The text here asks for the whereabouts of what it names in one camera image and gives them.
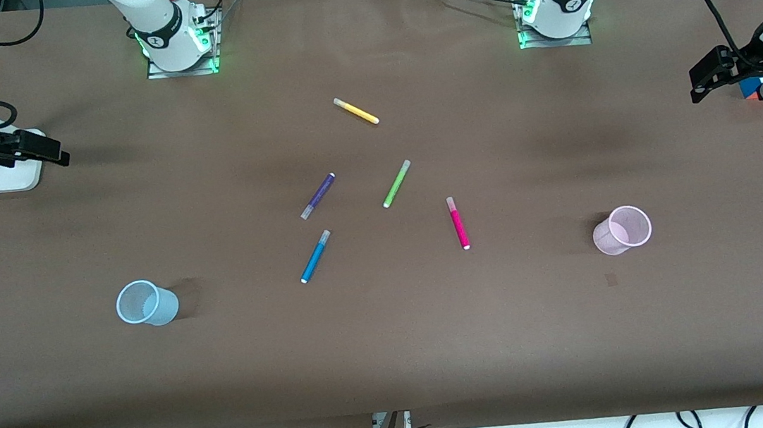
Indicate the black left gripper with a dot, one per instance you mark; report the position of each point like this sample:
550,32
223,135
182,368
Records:
747,58

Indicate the pink marker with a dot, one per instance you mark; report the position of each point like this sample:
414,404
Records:
458,224

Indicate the blue marker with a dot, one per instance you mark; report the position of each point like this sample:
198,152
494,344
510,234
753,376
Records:
316,256

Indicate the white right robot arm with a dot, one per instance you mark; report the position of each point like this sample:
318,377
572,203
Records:
155,14

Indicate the multicoloured puzzle cube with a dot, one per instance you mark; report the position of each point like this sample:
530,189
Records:
749,89

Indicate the translucent pink plastic cup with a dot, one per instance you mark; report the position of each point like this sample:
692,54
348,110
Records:
607,238

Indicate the translucent blue plastic cup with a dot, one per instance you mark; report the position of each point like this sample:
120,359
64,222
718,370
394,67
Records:
163,309

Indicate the purple marker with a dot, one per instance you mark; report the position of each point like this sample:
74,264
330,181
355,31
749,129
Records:
318,196

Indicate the yellow marker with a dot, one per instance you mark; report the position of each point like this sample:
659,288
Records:
356,111

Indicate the green marker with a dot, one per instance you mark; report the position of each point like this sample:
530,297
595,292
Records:
397,184

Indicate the brown paper table cover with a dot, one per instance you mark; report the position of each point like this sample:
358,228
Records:
395,340

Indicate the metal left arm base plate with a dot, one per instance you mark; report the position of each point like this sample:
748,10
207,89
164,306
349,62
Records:
583,39

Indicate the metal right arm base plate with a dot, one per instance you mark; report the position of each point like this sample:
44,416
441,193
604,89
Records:
211,47

